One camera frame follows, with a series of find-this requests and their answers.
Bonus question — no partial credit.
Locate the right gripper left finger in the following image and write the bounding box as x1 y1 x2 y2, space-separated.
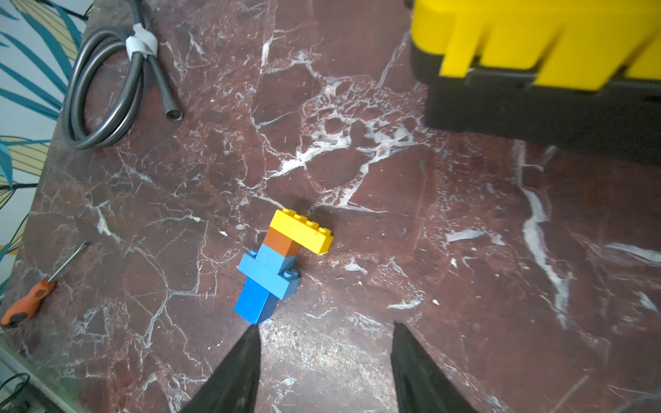
181 325 261 413

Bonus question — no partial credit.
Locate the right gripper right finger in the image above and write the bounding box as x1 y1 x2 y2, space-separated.
391 322 477 413

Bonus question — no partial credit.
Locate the dark blue square lego brick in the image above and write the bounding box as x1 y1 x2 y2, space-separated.
234 278 279 325

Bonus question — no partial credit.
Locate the light blue long lego brick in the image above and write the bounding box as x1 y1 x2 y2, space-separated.
239 251 301 300

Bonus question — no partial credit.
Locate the orange square lego brick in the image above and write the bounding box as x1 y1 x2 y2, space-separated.
263 227 301 256

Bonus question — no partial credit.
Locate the yellow long lego brick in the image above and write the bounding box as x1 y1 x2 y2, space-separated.
270 208 333 256

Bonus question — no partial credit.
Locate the light blue square lego brick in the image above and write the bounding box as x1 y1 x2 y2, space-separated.
256 243 298 275

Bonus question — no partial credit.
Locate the yellow black toolbox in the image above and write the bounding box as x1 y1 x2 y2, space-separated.
407 1 660 165

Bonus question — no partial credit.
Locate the aluminium front rail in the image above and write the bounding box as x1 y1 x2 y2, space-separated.
1 342 87 413

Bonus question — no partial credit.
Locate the orange handled screwdriver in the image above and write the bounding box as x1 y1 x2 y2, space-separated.
1 242 91 328

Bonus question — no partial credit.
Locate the coiled black cable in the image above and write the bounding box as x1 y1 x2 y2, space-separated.
61 0 184 151

